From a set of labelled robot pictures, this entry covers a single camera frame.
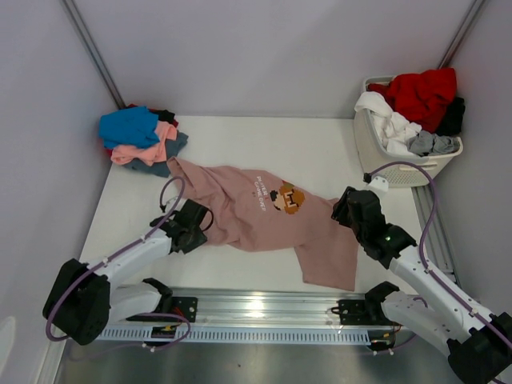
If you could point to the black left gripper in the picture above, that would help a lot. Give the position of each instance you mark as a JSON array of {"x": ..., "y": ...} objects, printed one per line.
[{"x": 198, "y": 240}]

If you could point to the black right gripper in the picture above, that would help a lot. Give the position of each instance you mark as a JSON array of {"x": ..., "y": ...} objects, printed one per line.
[{"x": 341, "y": 208}]

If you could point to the dusty pink graphic t-shirt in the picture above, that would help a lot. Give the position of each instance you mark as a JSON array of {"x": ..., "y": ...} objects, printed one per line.
[{"x": 256, "y": 211}]

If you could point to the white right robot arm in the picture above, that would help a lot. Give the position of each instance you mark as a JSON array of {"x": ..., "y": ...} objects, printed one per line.
[{"x": 475, "y": 341}]

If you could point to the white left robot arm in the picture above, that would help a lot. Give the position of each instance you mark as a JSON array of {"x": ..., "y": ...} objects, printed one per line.
[{"x": 88, "y": 296}]

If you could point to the white perforated laundry basket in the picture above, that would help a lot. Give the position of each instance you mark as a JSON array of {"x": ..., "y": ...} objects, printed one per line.
[{"x": 402, "y": 171}]

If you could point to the salmon pink t-shirt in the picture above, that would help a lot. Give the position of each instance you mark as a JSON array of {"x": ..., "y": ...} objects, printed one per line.
[{"x": 123, "y": 154}]

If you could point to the slate blue t-shirt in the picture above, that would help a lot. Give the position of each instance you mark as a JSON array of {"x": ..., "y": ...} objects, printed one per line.
[{"x": 160, "y": 169}]

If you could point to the white t-shirt in basket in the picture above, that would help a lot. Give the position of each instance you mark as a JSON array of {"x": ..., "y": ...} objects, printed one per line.
[{"x": 393, "y": 130}]

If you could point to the grey t-shirt in basket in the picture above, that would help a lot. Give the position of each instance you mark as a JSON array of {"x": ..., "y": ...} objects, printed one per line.
[{"x": 427, "y": 144}]

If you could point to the black folded t-shirt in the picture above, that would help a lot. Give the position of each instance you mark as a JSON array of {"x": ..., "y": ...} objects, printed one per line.
[{"x": 164, "y": 116}]

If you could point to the black t-shirt in basket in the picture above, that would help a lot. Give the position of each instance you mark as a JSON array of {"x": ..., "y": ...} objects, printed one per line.
[{"x": 451, "y": 123}]

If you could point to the red t-shirt in basket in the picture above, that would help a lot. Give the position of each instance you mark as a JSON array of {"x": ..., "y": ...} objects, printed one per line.
[{"x": 421, "y": 98}]

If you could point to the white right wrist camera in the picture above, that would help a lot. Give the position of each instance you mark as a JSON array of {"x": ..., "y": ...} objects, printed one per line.
[{"x": 376, "y": 184}]

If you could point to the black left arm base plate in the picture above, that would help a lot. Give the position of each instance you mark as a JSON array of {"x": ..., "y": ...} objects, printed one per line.
[{"x": 183, "y": 306}]

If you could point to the right side aluminium rail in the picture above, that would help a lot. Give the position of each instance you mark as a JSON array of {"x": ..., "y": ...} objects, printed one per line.
[{"x": 437, "y": 243}]

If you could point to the aluminium mounting rail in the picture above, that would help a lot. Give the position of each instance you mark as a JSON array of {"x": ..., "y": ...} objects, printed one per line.
[{"x": 245, "y": 309}]

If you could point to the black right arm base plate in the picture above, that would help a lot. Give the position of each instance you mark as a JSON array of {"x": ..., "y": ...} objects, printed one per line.
[{"x": 359, "y": 312}]

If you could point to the white slotted cable duct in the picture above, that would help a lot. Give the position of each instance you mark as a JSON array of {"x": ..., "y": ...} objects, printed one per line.
[{"x": 236, "y": 335}]

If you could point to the left aluminium frame post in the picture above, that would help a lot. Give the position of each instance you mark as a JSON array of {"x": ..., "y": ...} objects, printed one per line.
[{"x": 87, "y": 40}]

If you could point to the aluminium frame post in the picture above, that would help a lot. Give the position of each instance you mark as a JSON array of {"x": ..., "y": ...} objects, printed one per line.
[
  {"x": 468, "y": 22},
  {"x": 87, "y": 40}
]

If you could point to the right aluminium frame post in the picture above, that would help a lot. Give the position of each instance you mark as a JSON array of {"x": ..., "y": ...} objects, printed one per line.
[{"x": 468, "y": 22}]

